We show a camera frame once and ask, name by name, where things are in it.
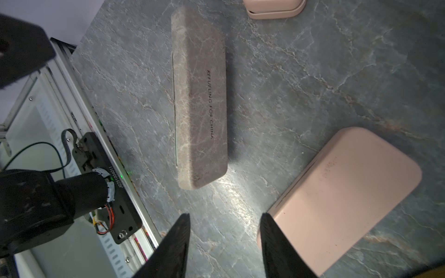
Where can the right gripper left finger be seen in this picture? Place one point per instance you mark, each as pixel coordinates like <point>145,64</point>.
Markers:
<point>169,260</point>

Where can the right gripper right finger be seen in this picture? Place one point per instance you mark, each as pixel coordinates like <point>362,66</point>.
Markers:
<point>280,258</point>

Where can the pink case black sunglasses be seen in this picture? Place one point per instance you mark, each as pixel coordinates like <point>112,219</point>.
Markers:
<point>350,186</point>

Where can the grey mint case red sunglasses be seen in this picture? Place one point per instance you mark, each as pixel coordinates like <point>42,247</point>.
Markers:
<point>200,91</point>

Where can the pink hard glasses case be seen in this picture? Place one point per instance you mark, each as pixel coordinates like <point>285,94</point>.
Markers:
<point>273,9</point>

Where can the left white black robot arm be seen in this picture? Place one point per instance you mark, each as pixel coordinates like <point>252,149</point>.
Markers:
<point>35,208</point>

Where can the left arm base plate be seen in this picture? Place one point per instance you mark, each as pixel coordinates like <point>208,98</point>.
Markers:
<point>106,187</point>

